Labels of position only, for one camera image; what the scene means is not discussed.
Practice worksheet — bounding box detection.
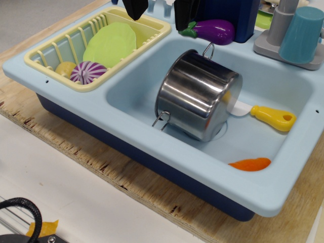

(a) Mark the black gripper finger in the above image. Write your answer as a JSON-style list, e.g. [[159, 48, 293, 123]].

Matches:
[[123, 0, 148, 21], [174, 0, 200, 31]]

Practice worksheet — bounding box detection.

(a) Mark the stainless steel pot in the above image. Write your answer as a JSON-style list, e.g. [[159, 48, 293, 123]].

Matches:
[[154, 49, 243, 142]]

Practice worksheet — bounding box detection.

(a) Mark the light blue toy sink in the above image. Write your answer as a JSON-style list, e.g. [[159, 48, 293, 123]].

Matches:
[[3, 4, 323, 221]]

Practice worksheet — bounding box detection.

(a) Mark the purple toy eggplant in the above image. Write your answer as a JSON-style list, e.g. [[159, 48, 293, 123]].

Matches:
[[178, 19, 235, 46]]

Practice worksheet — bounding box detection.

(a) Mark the light green plastic plate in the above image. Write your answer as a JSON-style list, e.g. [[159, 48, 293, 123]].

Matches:
[[83, 22, 137, 68]]

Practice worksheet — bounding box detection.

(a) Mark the dark blue box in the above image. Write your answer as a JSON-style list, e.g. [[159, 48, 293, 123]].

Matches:
[[195, 0, 260, 43]]

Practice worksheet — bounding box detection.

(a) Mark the cream yellow dish rack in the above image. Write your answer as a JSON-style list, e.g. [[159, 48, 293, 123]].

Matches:
[[24, 7, 172, 92]]

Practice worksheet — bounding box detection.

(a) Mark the green plate in background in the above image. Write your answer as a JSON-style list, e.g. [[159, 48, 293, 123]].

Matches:
[[255, 11, 273, 29]]

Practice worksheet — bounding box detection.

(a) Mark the purple white striped toy onion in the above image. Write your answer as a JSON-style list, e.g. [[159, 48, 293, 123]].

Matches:
[[70, 61, 107, 85]]

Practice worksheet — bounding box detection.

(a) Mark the grey toy faucet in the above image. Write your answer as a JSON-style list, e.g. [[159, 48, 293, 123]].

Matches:
[[253, 1, 323, 70]]

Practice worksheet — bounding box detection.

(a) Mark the yellow toy lemon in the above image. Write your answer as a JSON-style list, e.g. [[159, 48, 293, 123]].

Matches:
[[55, 61, 76, 78]]

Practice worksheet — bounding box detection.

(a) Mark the teal plastic cup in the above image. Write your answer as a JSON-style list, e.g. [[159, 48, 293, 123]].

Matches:
[[278, 7, 323, 64]]

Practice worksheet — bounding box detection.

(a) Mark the wooden plywood board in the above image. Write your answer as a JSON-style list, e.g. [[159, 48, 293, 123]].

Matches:
[[0, 0, 324, 243]]

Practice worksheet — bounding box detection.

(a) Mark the orange toy carrot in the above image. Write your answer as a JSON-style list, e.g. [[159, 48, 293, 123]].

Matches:
[[229, 157, 271, 172]]

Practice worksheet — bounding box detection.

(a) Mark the yellow tape piece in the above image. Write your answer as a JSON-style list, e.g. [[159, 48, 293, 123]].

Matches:
[[26, 220, 59, 237]]

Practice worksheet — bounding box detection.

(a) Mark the yellow handled toy knife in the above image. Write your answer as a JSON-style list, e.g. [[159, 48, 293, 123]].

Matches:
[[230, 101, 297, 132]]

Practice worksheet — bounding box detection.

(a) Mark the black braided cable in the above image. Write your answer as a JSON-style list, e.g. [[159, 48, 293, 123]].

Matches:
[[0, 197, 43, 240]]

